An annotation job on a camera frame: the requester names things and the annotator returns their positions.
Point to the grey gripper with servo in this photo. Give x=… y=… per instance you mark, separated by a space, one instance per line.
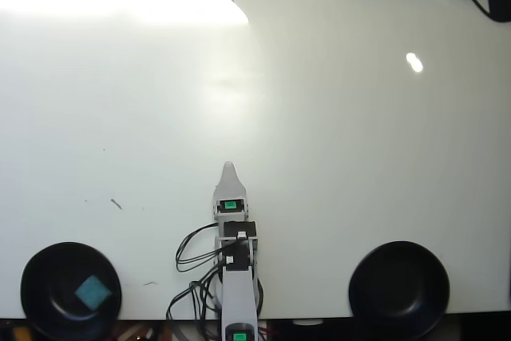
x=230 y=213

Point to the blue foam cube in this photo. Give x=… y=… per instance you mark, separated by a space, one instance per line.
x=93 y=292

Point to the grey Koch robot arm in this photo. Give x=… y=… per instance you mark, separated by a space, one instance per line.
x=237 y=297

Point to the black round bowl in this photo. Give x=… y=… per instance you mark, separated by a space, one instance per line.
x=399 y=289
x=48 y=277

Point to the yellow object under table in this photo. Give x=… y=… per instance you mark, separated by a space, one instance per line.
x=19 y=334

